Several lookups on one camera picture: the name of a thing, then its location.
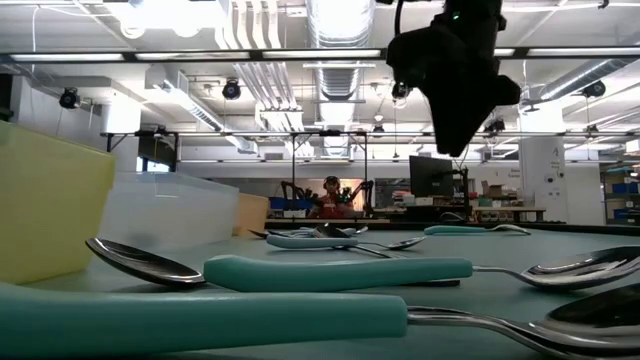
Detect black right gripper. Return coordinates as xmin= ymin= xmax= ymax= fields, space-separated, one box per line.
xmin=424 ymin=14 xmax=522 ymax=157

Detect teal-handled spoon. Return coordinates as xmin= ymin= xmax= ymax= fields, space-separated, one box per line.
xmin=423 ymin=223 xmax=532 ymax=237
xmin=203 ymin=244 xmax=640 ymax=294
xmin=0 ymin=280 xmax=640 ymax=360

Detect dark metal spoon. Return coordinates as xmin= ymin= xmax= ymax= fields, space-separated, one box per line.
xmin=248 ymin=228 xmax=294 ymax=241
xmin=313 ymin=223 xmax=406 ymax=260
xmin=84 ymin=237 xmax=461 ymax=290

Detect black background monitor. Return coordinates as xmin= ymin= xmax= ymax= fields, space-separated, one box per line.
xmin=408 ymin=155 xmax=455 ymax=199

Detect black monitor stand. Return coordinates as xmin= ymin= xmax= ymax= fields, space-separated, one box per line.
xmin=452 ymin=167 xmax=474 ymax=224

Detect white pillar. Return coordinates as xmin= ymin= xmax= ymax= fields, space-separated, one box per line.
xmin=518 ymin=102 xmax=569 ymax=224

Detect green table mat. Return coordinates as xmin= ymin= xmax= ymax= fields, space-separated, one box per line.
xmin=19 ymin=227 xmax=640 ymax=360

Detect person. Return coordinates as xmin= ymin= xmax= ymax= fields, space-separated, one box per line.
xmin=309 ymin=175 xmax=354 ymax=220

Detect storage shelf with bins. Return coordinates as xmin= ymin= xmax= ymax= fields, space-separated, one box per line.
xmin=599 ymin=164 xmax=640 ymax=226

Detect blue storage bins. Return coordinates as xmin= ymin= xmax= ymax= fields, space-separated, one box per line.
xmin=268 ymin=196 xmax=314 ymax=211

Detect orange plastic bin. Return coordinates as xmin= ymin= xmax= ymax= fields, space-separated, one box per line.
xmin=232 ymin=192 xmax=270 ymax=238

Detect clear plastic bin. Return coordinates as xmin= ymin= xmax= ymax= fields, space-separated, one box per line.
xmin=99 ymin=171 xmax=240 ymax=251

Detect yellow plastic bin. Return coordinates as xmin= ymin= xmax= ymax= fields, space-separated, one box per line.
xmin=0 ymin=121 xmax=118 ymax=286

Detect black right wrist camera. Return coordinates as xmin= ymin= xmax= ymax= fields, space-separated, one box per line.
xmin=386 ymin=24 xmax=442 ymax=99

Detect slanted silver ceiling duct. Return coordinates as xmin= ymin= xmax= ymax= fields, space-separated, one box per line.
xmin=519 ymin=57 xmax=640 ymax=115

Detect silver ribbed ceiling duct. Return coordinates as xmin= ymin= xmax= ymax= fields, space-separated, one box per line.
xmin=305 ymin=0 xmax=377 ymax=159

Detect black metal station frame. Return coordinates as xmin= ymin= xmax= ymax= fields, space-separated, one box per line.
xmin=99 ymin=128 xmax=640 ymax=221

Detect white rectangular ceiling duct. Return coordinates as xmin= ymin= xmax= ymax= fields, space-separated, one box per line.
xmin=143 ymin=64 xmax=259 ymax=155

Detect black post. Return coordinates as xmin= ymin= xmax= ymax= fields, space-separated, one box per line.
xmin=0 ymin=73 xmax=15 ymax=122

